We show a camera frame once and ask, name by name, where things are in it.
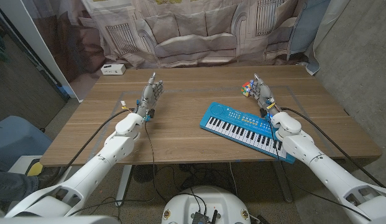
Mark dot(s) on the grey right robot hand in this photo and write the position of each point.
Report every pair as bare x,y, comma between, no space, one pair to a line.
264,93

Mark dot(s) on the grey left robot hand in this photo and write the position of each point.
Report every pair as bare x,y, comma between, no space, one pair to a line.
147,96

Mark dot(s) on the blue toy piano keyboard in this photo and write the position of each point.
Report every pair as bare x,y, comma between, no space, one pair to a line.
230,121

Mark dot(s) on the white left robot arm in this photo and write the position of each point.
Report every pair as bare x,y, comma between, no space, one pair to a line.
115,149

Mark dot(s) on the colourful puzzle cube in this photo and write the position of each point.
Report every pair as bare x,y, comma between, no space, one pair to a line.
245,89

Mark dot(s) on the white power strip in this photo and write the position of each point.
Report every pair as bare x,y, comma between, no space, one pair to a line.
113,69

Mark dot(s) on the round black fan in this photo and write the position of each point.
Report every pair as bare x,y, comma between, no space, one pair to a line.
144,173

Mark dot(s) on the printed living room backdrop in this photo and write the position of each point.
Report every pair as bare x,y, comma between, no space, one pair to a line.
195,31

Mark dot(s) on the white table leg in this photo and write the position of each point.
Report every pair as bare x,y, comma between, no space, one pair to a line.
123,183

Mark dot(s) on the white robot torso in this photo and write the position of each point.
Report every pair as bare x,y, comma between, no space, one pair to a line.
186,205

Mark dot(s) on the black module on torso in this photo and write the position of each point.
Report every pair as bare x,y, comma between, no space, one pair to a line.
200,217

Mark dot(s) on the white and yellow floor mat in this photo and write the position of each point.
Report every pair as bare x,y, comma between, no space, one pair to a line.
34,169

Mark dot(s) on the blue-grey seat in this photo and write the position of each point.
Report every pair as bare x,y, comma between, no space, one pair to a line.
15,140

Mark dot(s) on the person leg in jeans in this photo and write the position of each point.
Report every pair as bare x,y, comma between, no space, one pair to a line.
12,186

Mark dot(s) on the white door frame panel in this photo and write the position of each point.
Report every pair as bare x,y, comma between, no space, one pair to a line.
31,37

